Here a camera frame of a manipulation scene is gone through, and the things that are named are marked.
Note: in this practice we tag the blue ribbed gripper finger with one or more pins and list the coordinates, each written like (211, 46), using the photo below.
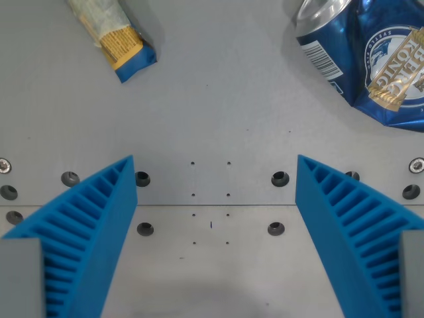
(334, 238)
(99, 232)

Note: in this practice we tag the blue and yellow snack bag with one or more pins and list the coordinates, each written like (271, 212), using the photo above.
(116, 36)

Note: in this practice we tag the silver hex screw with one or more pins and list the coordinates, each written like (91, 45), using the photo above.
(4, 165)
(416, 164)

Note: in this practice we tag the crushed blue beer can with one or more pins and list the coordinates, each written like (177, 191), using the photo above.
(367, 56)

